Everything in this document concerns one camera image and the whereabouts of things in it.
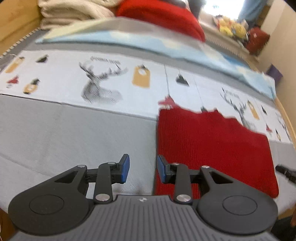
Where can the dark red cushion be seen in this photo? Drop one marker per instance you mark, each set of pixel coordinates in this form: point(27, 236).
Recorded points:
point(257, 40)

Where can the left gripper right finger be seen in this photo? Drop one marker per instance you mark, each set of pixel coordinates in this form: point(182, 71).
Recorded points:
point(178, 175)

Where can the light blue folded sheet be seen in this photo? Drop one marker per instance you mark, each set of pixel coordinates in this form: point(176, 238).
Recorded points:
point(148, 37)

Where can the right blue curtain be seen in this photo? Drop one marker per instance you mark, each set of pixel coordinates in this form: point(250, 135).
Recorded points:
point(251, 10)

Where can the cream folded blanket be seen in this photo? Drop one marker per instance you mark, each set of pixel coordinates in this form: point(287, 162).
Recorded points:
point(58, 13)

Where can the yellow plush toys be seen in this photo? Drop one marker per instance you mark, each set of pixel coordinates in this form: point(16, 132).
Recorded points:
point(232, 28)

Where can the bright red folded blanket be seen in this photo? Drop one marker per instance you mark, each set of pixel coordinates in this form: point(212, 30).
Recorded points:
point(163, 14)

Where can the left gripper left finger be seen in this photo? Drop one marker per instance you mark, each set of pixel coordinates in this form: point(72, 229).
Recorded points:
point(108, 174)

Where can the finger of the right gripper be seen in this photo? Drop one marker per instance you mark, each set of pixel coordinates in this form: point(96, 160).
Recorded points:
point(288, 173)

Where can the purple box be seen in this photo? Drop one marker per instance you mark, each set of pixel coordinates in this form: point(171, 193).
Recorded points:
point(274, 73)

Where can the dark red knit sweater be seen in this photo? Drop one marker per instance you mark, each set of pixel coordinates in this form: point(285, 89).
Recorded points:
point(210, 139)

